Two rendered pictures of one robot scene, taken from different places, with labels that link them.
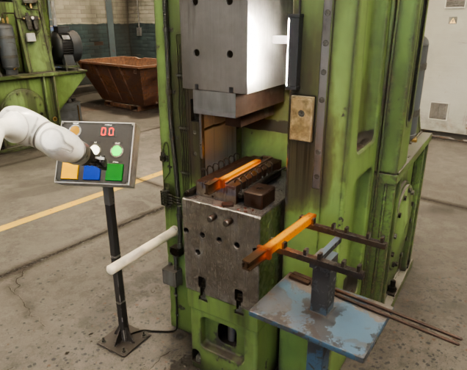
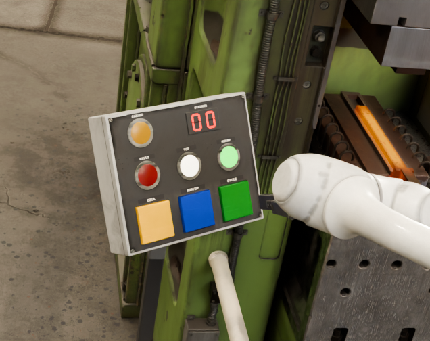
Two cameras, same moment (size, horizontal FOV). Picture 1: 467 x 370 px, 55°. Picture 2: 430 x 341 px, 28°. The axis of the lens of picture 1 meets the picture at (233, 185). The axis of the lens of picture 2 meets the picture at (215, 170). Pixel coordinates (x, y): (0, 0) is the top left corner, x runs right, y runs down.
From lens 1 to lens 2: 1.87 m
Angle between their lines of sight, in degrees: 43
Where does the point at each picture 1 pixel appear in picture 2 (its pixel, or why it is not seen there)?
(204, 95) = (414, 36)
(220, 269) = (384, 306)
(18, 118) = (373, 190)
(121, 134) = (228, 121)
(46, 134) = (427, 209)
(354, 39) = not seen: outside the picture
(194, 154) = (297, 122)
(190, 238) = (336, 275)
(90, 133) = (172, 132)
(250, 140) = not seen: hidden behind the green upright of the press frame
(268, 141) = (338, 63)
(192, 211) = not seen: hidden behind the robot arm
